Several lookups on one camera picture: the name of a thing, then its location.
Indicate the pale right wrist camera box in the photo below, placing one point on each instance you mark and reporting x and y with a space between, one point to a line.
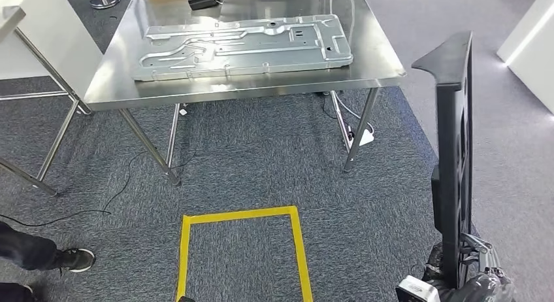
415 291

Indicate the yellow floor tape square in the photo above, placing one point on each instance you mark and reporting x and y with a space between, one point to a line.
238 215

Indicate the black plastic plate part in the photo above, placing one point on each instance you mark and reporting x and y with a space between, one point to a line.
450 161

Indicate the person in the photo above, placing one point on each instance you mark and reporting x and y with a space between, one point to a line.
26 248

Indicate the white power strip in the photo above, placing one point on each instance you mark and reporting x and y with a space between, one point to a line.
365 137

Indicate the stamped metal plate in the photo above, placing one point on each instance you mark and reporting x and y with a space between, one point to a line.
242 49

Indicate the steel table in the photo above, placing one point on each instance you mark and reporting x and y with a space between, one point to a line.
11 20

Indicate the white block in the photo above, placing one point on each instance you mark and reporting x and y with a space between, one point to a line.
536 53

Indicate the white panel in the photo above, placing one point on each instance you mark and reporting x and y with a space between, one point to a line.
47 40

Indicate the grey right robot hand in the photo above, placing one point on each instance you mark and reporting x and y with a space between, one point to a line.
480 287

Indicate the steel workbench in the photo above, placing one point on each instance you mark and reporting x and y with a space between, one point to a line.
368 53

